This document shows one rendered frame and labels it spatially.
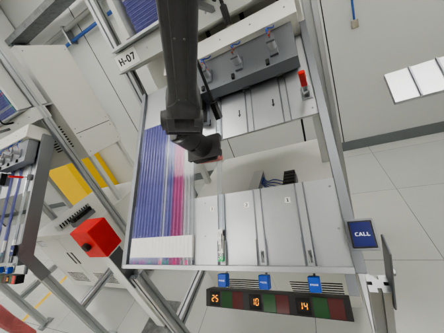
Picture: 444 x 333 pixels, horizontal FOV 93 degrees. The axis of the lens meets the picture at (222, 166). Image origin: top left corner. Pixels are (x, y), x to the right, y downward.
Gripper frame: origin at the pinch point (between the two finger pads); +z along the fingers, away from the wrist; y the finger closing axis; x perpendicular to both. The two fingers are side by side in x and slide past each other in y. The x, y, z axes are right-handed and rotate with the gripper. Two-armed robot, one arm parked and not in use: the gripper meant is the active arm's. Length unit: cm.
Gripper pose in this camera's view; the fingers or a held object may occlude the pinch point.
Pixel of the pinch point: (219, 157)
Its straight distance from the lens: 65.7
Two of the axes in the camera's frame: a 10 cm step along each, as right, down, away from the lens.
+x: 0.4, 9.4, -3.3
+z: 4.6, 2.7, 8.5
